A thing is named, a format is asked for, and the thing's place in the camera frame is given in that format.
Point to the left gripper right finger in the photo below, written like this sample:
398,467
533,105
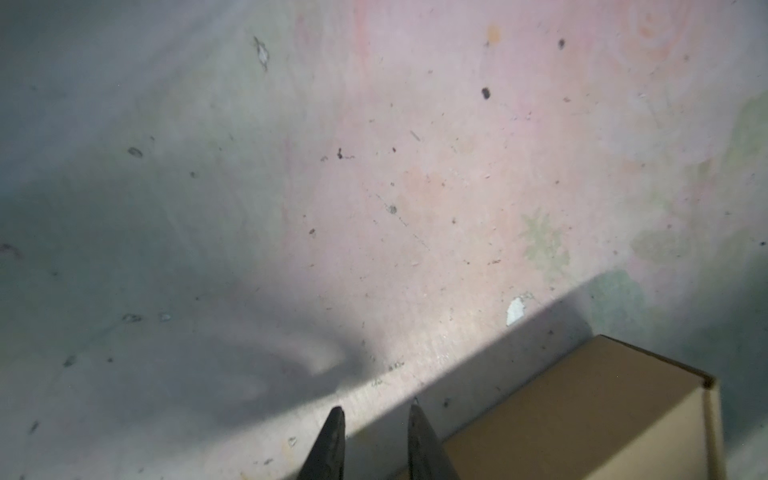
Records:
427,460

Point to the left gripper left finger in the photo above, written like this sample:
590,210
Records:
325,460

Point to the brown cardboard box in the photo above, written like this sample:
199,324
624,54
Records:
608,410

